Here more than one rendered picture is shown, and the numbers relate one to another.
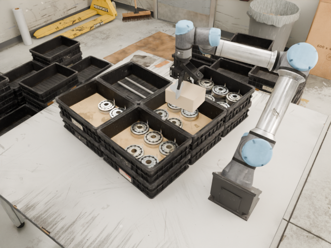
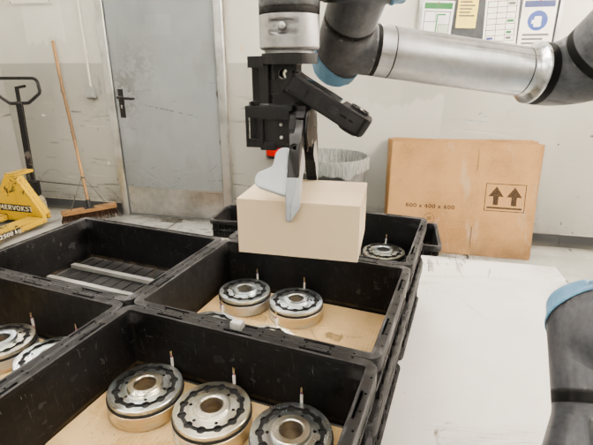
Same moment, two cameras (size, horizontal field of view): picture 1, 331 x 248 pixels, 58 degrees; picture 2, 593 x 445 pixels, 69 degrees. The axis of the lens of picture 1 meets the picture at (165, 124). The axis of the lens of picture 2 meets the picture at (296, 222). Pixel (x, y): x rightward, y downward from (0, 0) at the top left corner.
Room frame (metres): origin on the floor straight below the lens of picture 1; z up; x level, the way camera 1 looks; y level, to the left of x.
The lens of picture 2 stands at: (0.69, 0.13, 1.28)
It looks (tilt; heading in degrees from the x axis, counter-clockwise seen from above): 20 degrees down; 338
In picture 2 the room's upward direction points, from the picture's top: straight up
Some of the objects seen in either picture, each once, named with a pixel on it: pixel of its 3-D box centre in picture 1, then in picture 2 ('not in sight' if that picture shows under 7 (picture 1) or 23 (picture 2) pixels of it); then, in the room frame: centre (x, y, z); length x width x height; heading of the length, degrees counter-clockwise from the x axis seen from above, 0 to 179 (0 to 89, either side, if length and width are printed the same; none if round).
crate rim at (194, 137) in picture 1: (182, 108); (281, 289); (1.32, -0.10, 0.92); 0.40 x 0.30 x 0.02; 47
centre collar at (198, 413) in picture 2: (153, 136); (212, 405); (1.15, 0.06, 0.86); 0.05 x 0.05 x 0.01
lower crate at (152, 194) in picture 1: (145, 156); not in sight; (1.10, 0.11, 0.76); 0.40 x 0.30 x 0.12; 47
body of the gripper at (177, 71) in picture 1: (181, 66); (284, 102); (1.24, -0.07, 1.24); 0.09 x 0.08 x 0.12; 55
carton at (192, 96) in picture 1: (185, 95); (305, 215); (1.23, -0.10, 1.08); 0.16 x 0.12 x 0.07; 55
